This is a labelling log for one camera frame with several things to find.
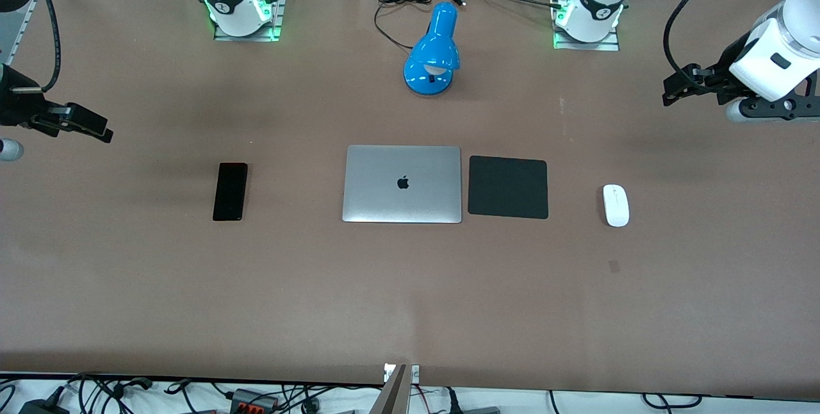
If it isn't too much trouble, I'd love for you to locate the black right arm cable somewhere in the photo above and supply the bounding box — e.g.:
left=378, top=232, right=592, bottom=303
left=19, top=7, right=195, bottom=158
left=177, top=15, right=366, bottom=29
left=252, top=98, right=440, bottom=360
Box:
left=19, top=0, right=62, bottom=93

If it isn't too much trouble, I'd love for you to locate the black tangled floor cable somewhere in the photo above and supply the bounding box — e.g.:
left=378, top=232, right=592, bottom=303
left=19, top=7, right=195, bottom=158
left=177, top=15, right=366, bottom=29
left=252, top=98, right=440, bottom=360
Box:
left=64, top=372, right=154, bottom=414

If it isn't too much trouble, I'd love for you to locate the black mouse pad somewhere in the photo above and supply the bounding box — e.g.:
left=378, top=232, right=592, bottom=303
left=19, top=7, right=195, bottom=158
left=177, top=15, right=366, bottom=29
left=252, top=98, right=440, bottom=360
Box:
left=468, top=155, right=549, bottom=220

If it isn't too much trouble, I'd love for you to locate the black power adapter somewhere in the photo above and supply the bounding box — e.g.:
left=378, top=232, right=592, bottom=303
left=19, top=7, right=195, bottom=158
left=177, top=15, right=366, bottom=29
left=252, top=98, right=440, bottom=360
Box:
left=18, top=395, right=70, bottom=414

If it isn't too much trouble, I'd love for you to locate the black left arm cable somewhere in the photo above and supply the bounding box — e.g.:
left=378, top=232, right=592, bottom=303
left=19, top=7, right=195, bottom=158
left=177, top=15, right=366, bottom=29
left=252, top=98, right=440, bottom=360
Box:
left=663, top=0, right=737, bottom=81

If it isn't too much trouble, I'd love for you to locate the silver closed laptop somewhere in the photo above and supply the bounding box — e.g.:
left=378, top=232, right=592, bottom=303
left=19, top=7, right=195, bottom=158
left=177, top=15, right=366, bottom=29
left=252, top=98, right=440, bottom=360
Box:
left=342, top=145, right=463, bottom=224

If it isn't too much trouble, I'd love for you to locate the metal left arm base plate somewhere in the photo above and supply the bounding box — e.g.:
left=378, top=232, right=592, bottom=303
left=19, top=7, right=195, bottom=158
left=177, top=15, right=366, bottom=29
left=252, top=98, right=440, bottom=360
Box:
left=553, top=0, right=621, bottom=51

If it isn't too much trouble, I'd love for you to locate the front camera mount bracket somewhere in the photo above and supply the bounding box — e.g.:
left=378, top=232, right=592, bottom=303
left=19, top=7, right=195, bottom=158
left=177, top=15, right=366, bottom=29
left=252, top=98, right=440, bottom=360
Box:
left=368, top=363, right=421, bottom=414

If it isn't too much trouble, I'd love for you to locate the black lamp power cord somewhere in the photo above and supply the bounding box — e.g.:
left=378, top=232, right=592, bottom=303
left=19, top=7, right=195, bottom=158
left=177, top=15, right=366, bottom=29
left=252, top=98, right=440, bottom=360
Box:
left=373, top=0, right=466, bottom=51

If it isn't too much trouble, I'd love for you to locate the blue desk lamp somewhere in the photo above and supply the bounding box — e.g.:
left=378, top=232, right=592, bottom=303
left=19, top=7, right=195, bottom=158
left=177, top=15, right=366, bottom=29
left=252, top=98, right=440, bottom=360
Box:
left=404, top=2, right=461, bottom=96

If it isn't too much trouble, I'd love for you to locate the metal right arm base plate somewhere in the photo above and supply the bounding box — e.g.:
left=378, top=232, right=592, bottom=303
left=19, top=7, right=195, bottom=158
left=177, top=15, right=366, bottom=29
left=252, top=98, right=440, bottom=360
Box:
left=213, top=0, right=283, bottom=42

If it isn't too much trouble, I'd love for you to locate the orange black connector block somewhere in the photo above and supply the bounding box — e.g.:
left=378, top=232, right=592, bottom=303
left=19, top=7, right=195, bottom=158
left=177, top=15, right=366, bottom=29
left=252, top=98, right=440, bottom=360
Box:
left=229, top=388, right=280, bottom=412

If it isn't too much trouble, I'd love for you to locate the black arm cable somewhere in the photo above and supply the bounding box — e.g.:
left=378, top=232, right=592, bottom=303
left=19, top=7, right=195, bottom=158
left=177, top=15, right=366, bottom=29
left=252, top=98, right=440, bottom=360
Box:
left=19, top=0, right=62, bottom=93
left=663, top=0, right=737, bottom=81

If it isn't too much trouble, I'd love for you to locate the black smartphone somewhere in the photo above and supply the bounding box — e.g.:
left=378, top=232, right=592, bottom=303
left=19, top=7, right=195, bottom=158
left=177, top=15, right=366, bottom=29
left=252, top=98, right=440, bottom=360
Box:
left=213, top=162, right=249, bottom=222

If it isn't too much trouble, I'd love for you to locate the white computer mouse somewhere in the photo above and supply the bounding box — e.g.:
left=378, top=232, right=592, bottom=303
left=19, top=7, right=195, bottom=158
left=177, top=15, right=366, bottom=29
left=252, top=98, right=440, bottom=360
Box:
left=602, top=184, right=630, bottom=228

